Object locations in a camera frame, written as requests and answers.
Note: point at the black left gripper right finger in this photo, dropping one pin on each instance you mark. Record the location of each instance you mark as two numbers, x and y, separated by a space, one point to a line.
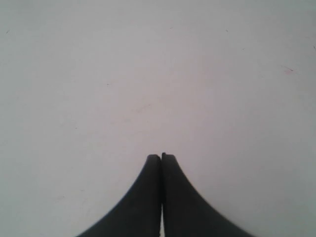
185 212

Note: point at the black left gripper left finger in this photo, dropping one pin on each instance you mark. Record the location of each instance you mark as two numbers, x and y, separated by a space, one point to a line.
138 213

